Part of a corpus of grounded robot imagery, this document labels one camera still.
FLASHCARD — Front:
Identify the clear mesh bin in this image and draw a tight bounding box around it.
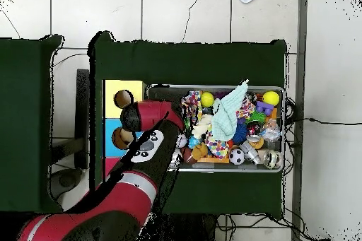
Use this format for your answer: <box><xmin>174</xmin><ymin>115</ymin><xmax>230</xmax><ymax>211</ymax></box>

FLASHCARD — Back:
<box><xmin>145</xmin><ymin>84</ymin><xmax>285</xmax><ymax>173</ymax></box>

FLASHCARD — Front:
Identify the wooden box with three holes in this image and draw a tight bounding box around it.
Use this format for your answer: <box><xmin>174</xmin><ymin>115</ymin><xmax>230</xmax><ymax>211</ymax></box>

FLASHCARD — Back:
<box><xmin>101</xmin><ymin>79</ymin><xmax>146</xmax><ymax>180</ymax></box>

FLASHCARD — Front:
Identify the colourful dotted cloth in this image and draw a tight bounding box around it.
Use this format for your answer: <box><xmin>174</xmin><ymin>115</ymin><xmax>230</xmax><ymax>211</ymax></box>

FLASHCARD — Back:
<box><xmin>180</xmin><ymin>90</ymin><xmax>203</xmax><ymax>120</ymax></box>

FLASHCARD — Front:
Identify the yellow ball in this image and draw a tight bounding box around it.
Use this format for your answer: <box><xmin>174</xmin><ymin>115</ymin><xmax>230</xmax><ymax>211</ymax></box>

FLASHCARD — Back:
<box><xmin>261</xmin><ymin>90</ymin><xmax>280</xmax><ymax>107</ymax></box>
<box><xmin>199</xmin><ymin>90</ymin><xmax>215</xmax><ymax>108</ymax></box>

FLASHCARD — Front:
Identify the brown plush bear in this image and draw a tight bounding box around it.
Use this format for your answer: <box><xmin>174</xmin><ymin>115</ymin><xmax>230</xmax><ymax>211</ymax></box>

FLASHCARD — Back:
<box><xmin>191</xmin><ymin>142</ymin><xmax>209</xmax><ymax>160</ymax></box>

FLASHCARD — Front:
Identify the silver drink can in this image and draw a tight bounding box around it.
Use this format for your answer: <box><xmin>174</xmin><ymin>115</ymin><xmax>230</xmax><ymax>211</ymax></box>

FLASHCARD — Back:
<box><xmin>168</xmin><ymin>148</ymin><xmax>184</xmax><ymax>168</ymax></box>

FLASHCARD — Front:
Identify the mint green knitted cloth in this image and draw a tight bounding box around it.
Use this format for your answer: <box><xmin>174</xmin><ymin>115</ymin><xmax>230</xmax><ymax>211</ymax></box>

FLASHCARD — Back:
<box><xmin>211</xmin><ymin>79</ymin><xmax>250</xmax><ymax>142</ymax></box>

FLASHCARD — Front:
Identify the dark green tablecloth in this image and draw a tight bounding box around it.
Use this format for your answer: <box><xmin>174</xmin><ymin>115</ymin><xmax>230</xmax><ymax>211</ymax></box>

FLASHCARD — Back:
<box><xmin>89</xmin><ymin>30</ymin><xmax>288</xmax><ymax>219</ymax></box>

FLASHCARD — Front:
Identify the black and white soccer ball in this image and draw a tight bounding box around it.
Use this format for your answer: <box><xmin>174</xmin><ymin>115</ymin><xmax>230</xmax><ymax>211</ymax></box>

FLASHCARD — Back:
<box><xmin>228</xmin><ymin>148</ymin><xmax>246</xmax><ymax>165</ymax></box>

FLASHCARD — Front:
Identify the silver plastic toy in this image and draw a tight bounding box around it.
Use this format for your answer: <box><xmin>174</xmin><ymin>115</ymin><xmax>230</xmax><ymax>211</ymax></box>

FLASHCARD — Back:
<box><xmin>239</xmin><ymin>139</ymin><xmax>262</xmax><ymax>165</ymax></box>

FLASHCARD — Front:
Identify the purple toy block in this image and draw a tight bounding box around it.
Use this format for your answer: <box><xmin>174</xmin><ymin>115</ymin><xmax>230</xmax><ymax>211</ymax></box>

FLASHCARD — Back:
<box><xmin>255</xmin><ymin>100</ymin><xmax>274</xmax><ymax>117</ymax></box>

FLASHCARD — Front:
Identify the green covered side table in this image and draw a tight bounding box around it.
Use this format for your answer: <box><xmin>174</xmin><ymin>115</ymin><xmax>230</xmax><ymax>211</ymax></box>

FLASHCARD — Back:
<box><xmin>0</xmin><ymin>35</ymin><xmax>64</xmax><ymax>216</ymax></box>

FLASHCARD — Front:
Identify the black cable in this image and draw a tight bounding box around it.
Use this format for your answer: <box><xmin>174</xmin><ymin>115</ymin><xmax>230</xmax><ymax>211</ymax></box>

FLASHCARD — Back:
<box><xmin>291</xmin><ymin>117</ymin><xmax>362</xmax><ymax>126</ymax></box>

